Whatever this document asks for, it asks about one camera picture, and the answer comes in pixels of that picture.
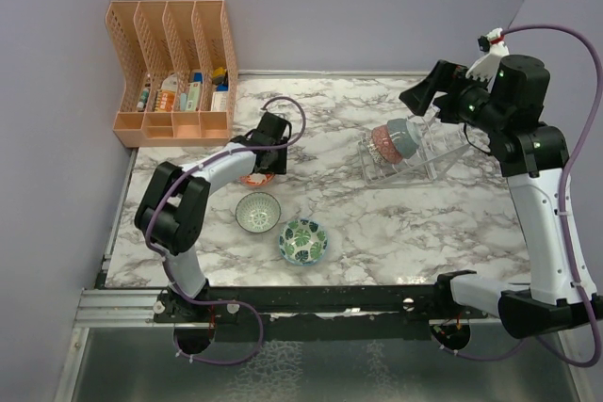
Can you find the grey blue bowl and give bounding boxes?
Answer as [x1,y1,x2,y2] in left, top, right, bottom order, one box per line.
[386,118,421,159]

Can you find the orange white floral bowl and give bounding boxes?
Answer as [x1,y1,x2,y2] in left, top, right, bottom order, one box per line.
[239,173,275,187]

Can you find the white green patterned bowl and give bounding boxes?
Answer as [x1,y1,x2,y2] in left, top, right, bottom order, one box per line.
[235,192,282,233]

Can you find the clear acrylic dish rack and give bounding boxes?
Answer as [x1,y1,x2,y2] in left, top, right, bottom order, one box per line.
[357,107,469,188]

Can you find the purple cable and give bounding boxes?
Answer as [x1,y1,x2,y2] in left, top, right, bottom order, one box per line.
[143,96,307,366]
[440,24,603,368]

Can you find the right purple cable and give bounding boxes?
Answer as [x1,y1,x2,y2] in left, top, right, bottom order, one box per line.
[440,24,603,368]

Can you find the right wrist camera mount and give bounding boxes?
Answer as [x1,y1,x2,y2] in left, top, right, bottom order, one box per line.
[465,27,510,83]

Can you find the orange white box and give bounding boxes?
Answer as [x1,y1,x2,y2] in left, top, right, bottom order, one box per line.
[155,72,181,113]

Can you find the green leaf pattern bowl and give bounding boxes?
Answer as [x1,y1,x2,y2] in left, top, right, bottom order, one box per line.
[278,218,329,266]

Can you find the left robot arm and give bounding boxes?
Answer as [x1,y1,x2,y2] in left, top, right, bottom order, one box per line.
[135,112,292,322]

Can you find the white brown lattice bowl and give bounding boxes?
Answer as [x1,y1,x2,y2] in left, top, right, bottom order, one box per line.
[367,140,384,166]

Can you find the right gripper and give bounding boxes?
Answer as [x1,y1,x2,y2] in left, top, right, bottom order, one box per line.
[400,59,508,135]

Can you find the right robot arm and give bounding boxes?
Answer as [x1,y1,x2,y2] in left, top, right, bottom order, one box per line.
[399,55,602,339]

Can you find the orange plastic file organizer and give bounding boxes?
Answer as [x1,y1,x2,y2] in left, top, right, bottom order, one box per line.
[106,0,238,148]

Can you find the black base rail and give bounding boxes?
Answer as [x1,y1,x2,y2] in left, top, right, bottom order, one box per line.
[154,284,486,342]

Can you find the small bottles in organizer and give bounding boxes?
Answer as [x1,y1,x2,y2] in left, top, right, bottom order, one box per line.
[136,73,153,112]

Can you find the green white box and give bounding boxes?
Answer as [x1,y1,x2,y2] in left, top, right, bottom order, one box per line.
[180,81,203,112]

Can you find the blue yellow items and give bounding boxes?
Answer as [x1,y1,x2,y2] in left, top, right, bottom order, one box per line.
[189,67,229,91]

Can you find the dark floral pink bowl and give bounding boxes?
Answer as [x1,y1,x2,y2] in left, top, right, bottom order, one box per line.
[370,125,403,165]

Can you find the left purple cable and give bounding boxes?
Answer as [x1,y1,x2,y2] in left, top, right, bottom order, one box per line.
[143,96,307,366]

